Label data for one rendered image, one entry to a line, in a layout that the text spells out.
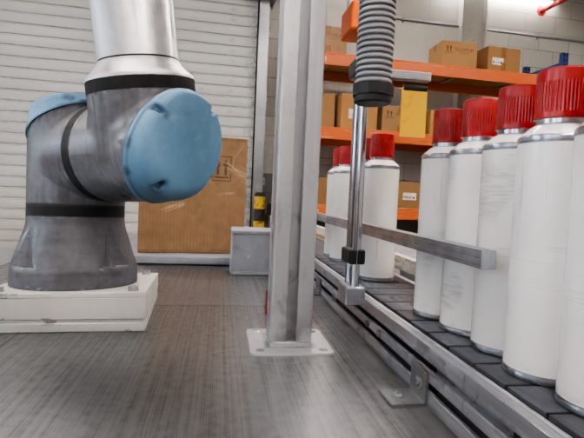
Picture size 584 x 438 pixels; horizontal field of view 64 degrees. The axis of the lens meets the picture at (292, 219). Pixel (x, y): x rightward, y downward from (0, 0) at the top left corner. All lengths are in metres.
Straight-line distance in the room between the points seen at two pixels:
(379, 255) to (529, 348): 0.34
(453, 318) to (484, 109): 0.18
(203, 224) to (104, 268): 0.53
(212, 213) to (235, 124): 3.80
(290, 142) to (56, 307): 0.32
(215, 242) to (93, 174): 0.60
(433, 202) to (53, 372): 0.38
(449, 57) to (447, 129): 4.48
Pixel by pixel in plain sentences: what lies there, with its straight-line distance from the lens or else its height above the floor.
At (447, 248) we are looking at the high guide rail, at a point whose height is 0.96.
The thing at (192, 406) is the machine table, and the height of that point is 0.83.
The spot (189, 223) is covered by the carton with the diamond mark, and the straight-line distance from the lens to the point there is 1.10.
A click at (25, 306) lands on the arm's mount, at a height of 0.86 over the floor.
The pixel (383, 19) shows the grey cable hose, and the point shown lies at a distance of 0.42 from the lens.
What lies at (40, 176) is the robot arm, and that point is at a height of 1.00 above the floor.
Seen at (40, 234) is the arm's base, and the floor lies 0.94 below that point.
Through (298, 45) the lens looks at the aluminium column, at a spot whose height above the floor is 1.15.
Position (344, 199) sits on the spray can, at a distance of 0.83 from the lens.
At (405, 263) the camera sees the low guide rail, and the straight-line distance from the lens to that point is 0.67.
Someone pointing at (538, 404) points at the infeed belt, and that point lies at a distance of 0.33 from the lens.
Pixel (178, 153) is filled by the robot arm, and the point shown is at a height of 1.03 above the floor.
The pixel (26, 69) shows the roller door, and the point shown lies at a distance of 5.17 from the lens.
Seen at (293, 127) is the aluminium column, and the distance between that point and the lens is 0.50.
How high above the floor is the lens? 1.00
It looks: 3 degrees down
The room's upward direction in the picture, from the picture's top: 3 degrees clockwise
